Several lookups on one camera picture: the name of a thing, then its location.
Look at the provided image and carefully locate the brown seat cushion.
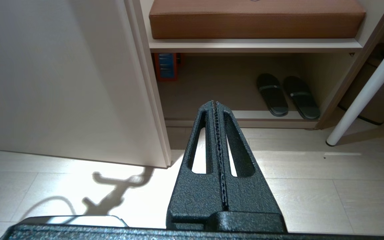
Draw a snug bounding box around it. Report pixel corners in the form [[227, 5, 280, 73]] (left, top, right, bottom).
[[149, 0, 366, 39]]

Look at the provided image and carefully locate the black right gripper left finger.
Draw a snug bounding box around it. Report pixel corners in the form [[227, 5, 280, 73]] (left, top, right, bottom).
[[166, 101, 227, 230]]

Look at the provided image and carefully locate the black slipper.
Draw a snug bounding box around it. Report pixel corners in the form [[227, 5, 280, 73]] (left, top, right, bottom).
[[283, 76, 321, 120], [256, 73, 289, 117]]

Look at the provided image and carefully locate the white table leg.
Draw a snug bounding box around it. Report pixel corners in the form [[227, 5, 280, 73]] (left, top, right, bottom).
[[326, 30, 384, 146]]

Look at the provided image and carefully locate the orange and blue box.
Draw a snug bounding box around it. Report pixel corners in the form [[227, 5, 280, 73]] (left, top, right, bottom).
[[154, 53, 183, 82]]

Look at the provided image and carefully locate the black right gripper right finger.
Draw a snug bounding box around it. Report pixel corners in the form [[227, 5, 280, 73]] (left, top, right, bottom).
[[214, 101, 284, 215]]

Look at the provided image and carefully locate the beige door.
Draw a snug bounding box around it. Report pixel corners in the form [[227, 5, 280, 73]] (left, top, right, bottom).
[[0, 0, 172, 168]]

